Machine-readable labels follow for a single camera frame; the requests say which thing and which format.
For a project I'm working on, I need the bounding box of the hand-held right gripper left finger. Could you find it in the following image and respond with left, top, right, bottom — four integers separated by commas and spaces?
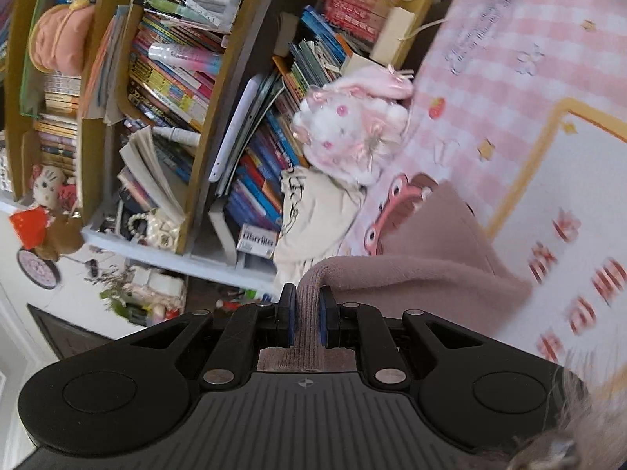
125, 283, 297, 392

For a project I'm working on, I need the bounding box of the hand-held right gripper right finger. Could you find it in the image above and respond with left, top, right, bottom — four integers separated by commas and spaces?
318, 285, 491, 392

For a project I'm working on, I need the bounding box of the mauve fleece garment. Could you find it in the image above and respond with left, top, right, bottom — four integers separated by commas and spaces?
258, 181, 533, 373

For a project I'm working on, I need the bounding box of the small white printed box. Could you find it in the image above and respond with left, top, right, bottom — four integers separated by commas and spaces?
236, 224, 279, 259

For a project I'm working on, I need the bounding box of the cream cloth bag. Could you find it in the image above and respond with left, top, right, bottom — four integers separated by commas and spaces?
273, 166, 366, 285

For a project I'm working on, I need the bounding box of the row of blue red books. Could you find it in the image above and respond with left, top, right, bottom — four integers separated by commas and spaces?
223, 108, 305, 229

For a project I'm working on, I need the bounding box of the cream floral ornament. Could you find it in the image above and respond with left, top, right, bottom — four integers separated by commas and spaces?
146, 208, 183, 251

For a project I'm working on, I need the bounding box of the pink white plush rabbit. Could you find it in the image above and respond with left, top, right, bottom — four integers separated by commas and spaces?
291, 65, 416, 186

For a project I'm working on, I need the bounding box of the white tablet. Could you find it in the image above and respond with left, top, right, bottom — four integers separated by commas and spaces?
208, 74, 266, 183

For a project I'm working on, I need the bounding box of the open white book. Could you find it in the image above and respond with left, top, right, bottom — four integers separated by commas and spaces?
119, 126, 188, 226

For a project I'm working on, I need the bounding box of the white tube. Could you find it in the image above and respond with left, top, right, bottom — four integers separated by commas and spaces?
153, 125, 201, 147

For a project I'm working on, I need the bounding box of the wooden bookshelf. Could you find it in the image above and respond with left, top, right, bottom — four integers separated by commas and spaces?
5, 0, 449, 299

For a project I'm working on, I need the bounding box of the brown plush toy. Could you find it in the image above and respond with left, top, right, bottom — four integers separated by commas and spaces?
36, 215, 85, 261

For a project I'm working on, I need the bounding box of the row of colourful books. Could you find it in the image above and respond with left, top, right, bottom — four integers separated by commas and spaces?
126, 14, 222, 131

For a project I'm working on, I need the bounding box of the row of thin blue books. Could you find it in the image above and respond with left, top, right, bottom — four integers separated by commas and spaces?
288, 5, 354, 105

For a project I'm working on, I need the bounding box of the red paper decoration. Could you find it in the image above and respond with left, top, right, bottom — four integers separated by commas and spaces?
10, 207, 53, 250

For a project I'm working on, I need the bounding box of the white cat plush toy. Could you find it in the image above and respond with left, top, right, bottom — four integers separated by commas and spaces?
30, 165, 67, 209

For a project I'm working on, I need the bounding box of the pastel pink blue bottle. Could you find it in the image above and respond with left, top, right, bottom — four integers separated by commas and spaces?
148, 42, 224, 74

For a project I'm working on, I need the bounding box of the pink checked printed blanket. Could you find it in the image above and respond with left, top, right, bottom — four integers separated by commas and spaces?
338, 0, 627, 374

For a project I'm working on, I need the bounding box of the stack of pale books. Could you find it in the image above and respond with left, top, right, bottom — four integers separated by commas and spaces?
36, 73, 82, 178

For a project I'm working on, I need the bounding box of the stack of red boxes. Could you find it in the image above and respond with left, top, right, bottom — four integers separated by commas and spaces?
322, 0, 399, 43

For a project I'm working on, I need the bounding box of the pink plush cushion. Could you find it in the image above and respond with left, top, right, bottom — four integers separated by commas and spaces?
28, 0, 97, 77

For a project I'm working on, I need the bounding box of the pearl bracelet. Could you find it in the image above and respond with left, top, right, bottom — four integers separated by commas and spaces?
126, 211, 150, 239

